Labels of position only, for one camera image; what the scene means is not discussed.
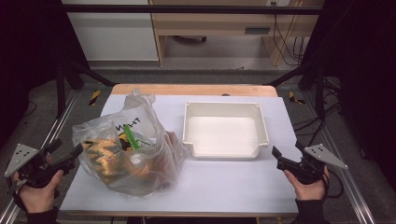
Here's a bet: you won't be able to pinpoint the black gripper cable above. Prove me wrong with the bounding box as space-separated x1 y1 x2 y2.
322 169 346 200

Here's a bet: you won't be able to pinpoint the black floor cables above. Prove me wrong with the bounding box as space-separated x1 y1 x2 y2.
292 77 343 147

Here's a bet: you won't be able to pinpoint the white table sheet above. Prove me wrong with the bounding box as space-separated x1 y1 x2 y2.
59 93 299 216

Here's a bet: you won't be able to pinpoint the light wooden desk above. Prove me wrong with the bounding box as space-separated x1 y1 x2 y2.
148 0 325 67

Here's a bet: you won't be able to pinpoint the translucent plastic shopping bag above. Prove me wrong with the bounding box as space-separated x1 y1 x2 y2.
72 88 190 198

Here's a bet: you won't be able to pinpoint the white plastic bin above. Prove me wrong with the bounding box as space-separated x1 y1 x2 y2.
181 101 271 161

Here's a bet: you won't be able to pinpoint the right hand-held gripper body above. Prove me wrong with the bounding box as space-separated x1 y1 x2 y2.
286 143 349 185

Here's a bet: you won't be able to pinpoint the aluminium floor rail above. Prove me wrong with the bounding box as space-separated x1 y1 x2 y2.
303 91 378 224
0 89 79 224

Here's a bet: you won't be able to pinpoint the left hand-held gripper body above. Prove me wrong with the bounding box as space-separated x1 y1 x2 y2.
4 143 64 189

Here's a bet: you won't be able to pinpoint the black metal crossbar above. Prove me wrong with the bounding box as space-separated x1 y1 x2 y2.
61 4 323 15

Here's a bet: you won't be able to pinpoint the black metal stand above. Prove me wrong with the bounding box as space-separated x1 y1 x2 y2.
55 59 117 119
266 62 327 119

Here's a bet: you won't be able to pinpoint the person's left hand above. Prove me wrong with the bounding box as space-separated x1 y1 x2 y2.
13 169 64 214

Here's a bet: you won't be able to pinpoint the black hanging cables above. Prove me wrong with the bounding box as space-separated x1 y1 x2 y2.
272 1 307 67

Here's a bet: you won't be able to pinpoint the person's right hand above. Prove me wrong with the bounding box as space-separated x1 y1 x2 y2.
283 166 331 202

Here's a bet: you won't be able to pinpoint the green snack packet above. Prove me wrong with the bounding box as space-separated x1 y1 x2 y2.
122 123 154 152

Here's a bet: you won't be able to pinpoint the dark curtain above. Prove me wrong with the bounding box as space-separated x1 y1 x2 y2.
299 0 396 183
0 0 91 147

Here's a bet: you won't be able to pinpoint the yellow black chips bag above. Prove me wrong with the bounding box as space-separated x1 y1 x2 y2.
82 132 148 185

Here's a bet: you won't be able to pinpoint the yellow black floor tape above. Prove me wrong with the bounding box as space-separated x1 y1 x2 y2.
288 91 306 105
88 90 102 107

